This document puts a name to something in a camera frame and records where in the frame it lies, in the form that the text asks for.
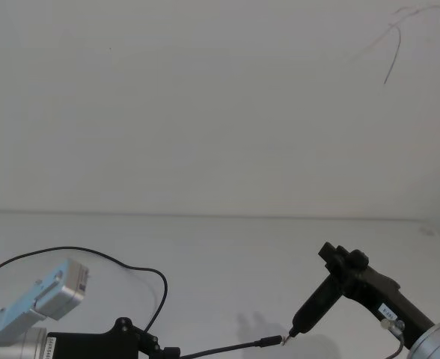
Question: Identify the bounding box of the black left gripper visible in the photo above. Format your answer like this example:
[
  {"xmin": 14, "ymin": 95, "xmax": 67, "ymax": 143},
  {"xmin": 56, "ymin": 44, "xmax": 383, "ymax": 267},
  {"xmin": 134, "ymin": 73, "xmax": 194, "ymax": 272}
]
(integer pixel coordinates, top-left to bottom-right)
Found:
[{"xmin": 46, "ymin": 316, "xmax": 183, "ymax": 359}]

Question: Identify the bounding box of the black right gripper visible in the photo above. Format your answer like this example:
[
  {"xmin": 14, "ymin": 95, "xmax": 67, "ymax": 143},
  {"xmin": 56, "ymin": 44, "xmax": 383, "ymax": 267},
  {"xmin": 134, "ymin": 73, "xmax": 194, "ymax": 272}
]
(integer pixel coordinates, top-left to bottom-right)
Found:
[{"xmin": 317, "ymin": 242, "xmax": 436, "ymax": 352}]

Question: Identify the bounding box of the black corded tool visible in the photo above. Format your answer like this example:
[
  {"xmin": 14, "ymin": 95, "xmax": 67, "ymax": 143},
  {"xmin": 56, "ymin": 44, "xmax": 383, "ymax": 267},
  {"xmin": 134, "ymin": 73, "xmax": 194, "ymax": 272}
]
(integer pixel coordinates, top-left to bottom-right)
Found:
[{"xmin": 177, "ymin": 275, "xmax": 343, "ymax": 359}]

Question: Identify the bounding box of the thin black looping cable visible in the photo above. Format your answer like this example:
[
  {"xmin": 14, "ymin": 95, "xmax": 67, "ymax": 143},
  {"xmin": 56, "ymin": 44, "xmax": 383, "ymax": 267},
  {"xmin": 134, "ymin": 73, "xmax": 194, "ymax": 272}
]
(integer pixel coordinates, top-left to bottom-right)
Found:
[{"xmin": 0, "ymin": 245, "xmax": 168, "ymax": 334}]

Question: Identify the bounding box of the thin cable with silver plug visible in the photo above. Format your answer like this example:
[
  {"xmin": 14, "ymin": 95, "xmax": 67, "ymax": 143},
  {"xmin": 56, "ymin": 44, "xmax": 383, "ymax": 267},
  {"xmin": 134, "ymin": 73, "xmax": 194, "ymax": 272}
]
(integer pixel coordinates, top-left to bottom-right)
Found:
[{"xmin": 378, "ymin": 318, "xmax": 407, "ymax": 359}]

